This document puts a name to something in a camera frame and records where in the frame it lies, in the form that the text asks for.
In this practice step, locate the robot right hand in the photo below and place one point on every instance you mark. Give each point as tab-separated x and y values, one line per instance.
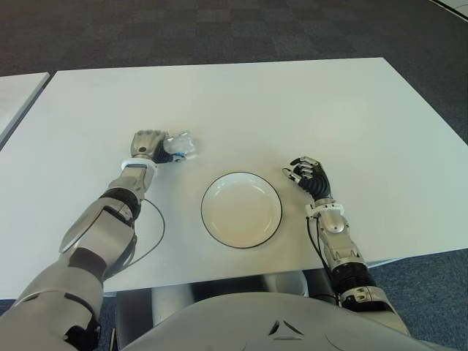
318	181

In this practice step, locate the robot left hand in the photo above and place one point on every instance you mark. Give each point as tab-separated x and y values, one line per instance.
144	144

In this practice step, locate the clear plastic item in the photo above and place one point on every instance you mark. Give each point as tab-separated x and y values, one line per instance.
184	144

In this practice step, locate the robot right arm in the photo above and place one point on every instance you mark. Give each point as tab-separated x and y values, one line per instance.
343	248

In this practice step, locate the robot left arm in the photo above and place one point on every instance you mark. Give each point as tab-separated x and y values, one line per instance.
98	234

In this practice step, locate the white plate with black rim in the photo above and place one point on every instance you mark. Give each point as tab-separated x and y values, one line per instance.
241	212

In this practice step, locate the white neighbouring table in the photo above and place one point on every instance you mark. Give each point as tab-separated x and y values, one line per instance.
16	98

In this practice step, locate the grey robot torso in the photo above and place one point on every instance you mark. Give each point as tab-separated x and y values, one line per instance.
278	325

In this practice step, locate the white rounded pedestal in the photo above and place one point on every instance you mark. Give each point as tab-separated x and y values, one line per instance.
289	283

